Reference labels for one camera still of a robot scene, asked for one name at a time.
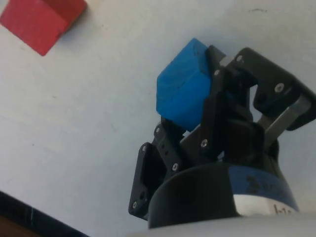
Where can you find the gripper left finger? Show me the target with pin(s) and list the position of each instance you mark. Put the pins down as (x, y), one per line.
(148, 172)

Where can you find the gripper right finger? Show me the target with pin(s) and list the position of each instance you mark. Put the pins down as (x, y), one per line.
(269, 74)

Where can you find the blue cube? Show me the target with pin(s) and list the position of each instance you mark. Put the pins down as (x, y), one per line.
(182, 89)

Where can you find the red cube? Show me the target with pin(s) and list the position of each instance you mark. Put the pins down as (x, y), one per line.
(34, 22)

